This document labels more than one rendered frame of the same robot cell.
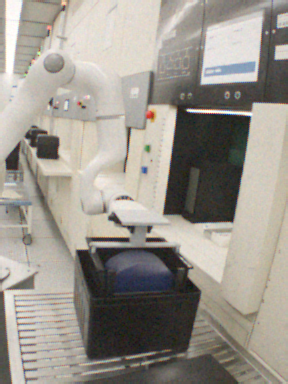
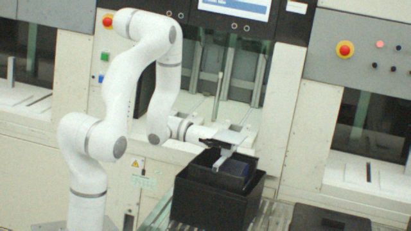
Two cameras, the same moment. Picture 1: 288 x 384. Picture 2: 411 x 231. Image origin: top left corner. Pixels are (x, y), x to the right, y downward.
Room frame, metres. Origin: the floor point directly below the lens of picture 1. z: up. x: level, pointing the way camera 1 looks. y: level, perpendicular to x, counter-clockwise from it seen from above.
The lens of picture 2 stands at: (-0.33, 1.68, 1.80)
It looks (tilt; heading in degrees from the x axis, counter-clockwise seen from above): 18 degrees down; 306
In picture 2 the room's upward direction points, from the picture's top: 9 degrees clockwise
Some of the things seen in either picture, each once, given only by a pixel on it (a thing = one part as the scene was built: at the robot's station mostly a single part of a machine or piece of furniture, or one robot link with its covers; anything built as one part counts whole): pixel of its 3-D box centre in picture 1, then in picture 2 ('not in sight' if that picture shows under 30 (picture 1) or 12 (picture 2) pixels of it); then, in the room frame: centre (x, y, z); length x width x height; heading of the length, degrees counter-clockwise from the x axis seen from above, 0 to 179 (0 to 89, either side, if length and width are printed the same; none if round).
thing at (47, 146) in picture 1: (47, 146); not in sight; (3.66, 1.12, 0.93); 0.30 x 0.28 x 0.26; 21
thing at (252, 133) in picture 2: not in sight; (233, 132); (1.08, -0.52, 0.89); 0.22 x 0.21 x 0.04; 114
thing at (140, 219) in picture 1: (133, 271); (222, 175); (0.77, -0.01, 0.93); 0.24 x 0.20 x 0.32; 109
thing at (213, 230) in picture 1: (226, 232); (178, 120); (1.33, -0.41, 0.89); 0.22 x 0.21 x 0.04; 114
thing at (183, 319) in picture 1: (129, 297); (218, 194); (0.77, -0.01, 0.85); 0.28 x 0.28 x 0.17; 19
